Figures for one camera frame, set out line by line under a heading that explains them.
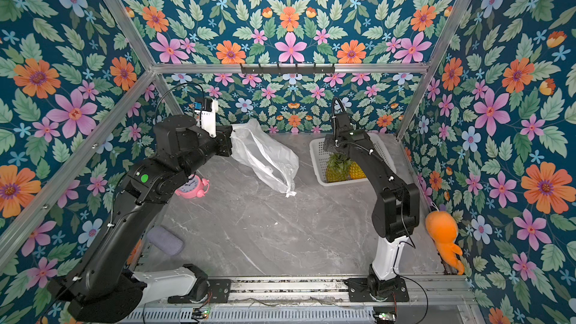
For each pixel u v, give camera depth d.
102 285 0.37
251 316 0.77
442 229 0.80
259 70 0.91
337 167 0.87
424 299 0.68
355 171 0.94
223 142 0.52
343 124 0.69
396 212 0.48
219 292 0.73
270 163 0.76
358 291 0.72
